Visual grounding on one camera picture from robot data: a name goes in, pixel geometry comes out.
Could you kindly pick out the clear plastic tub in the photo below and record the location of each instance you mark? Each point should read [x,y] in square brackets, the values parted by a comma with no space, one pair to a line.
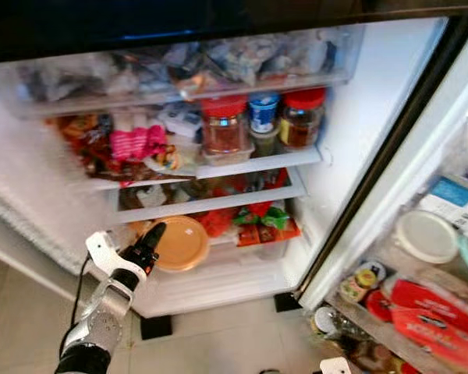
[226,158]

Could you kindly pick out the pink wrapped white bottle pack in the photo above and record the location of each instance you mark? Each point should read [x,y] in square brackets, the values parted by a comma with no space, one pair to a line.
[136,142]

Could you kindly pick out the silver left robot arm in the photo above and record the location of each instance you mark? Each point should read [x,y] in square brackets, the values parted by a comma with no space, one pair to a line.
[105,319]

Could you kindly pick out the white sausage picture packet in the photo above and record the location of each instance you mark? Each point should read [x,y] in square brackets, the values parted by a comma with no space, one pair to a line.
[168,160]

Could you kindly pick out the red plastic bag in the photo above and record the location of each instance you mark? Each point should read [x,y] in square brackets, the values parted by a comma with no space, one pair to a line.
[218,222]

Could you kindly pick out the white crisper drawer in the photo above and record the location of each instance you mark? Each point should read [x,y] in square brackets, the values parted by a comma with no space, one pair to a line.
[218,288]

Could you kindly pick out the red lid jar yellow label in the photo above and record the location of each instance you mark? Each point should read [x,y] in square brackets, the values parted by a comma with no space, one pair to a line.
[304,123]

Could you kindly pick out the short white fridge shelf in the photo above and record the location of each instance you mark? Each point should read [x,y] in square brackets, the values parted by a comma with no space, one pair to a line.
[210,204]

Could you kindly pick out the glass jar silver lid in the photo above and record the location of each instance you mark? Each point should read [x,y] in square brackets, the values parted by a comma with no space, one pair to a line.
[326,319]

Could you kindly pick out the long white fridge shelf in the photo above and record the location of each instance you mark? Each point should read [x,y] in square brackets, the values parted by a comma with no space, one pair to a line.
[273,161]

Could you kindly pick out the fridge door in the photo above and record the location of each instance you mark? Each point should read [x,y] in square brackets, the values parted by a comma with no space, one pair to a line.
[405,164]

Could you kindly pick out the red black food packet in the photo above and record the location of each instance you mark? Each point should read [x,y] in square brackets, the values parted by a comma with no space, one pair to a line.
[265,181]

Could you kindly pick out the red brown snack packet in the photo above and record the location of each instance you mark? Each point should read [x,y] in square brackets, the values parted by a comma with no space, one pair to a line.
[86,140]

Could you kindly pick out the green red packet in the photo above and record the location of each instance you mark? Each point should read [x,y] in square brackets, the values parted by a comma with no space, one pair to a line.
[265,216]

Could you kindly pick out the wide red lid jar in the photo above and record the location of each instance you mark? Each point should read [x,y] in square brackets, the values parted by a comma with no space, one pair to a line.
[224,131]

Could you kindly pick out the small yellow lid jar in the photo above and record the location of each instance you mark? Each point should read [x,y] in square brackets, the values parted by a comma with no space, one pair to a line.
[366,278]

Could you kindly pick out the white plastic box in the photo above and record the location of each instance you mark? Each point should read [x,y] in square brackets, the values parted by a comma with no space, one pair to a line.
[179,122]

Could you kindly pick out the blue white carton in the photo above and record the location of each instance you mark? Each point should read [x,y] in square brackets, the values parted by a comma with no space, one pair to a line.
[456,199]

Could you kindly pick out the clear fridge drawer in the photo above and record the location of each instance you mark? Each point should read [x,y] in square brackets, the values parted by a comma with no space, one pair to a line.
[187,62]

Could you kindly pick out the black fridge with white interior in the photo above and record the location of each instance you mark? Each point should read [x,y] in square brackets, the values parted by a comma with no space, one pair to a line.
[374,140]

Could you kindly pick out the orange flat packet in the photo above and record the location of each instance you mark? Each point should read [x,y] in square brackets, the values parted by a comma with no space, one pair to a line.
[269,234]

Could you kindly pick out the bubble wrap sheet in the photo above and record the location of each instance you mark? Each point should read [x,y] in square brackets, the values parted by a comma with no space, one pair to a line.
[31,210]

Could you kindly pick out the white lid round container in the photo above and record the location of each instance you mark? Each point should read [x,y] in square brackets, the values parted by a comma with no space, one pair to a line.
[427,236]

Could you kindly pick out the red snack box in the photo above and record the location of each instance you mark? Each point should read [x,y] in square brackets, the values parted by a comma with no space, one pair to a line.
[433,319]

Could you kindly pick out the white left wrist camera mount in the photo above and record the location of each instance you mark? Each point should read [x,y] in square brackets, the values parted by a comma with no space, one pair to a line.
[103,251]

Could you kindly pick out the brown meat packet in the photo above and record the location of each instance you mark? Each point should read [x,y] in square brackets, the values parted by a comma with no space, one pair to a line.
[125,173]

